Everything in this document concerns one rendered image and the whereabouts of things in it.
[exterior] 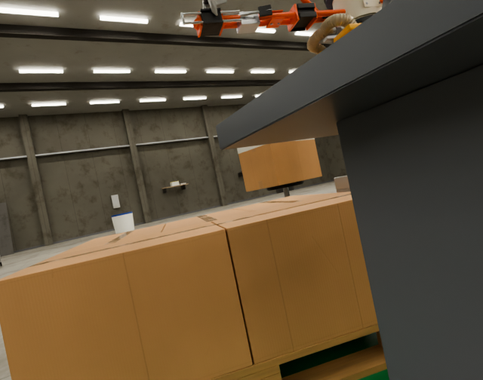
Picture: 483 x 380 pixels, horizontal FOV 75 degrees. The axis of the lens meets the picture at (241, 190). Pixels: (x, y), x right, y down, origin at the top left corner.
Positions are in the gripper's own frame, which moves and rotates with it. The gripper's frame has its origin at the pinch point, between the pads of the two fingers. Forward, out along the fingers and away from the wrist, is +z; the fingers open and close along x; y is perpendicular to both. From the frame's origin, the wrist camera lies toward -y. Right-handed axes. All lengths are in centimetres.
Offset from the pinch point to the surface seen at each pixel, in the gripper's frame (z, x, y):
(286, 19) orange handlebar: -0.2, 1.8, 28.7
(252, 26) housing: 3.1, -0.6, 13.9
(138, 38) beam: -435, 827, 1
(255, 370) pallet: 110, -15, -12
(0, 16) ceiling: -453, 722, -301
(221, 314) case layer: 92, -14, -19
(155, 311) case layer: 86, -14, -36
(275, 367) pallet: 111, -15, -6
